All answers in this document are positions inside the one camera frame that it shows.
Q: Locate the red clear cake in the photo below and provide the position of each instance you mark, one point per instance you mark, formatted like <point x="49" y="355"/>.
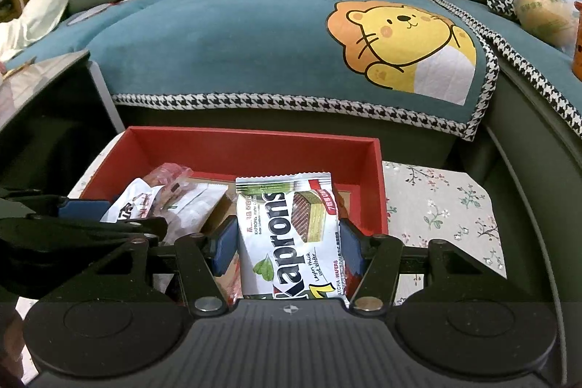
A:
<point x="168" y="175"/>

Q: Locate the green white Kaprons wafer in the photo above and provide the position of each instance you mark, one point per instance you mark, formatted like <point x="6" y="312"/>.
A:
<point x="289" y="237"/>

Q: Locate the red cardboard box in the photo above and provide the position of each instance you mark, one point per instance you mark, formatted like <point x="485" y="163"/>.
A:
<point x="222" y="156"/>

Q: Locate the teal houndstooth right cover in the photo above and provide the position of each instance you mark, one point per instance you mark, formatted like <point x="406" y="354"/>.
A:
<point x="546" y="68"/>

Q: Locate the floral tablecloth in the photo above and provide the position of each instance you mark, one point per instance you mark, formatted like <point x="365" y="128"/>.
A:
<point x="423" y="203"/>

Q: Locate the white green snack pack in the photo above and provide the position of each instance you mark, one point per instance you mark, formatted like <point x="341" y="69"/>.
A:
<point x="188" y="212"/>

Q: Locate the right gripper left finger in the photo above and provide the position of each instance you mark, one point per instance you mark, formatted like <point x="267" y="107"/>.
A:
<point x="199" y="259"/>

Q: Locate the white cloth on sofa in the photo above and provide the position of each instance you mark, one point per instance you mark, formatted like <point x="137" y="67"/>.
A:
<point x="38" y="19"/>

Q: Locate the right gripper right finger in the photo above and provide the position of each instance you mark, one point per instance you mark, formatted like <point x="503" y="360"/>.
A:
<point x="372" y="269"/>

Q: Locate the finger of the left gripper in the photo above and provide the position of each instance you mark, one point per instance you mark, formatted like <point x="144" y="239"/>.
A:
<point x="88" y="210"/>

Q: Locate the teal lion sofa cover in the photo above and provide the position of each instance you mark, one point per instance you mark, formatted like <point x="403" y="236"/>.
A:
<point x="403" y="61"/>

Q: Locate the red spicy strip packet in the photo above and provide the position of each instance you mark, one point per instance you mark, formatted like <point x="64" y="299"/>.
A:
<point x="230" y="282"/>

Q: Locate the orange plastic basket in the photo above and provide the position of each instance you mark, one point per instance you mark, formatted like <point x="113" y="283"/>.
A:
<point x="577" y="56"/>

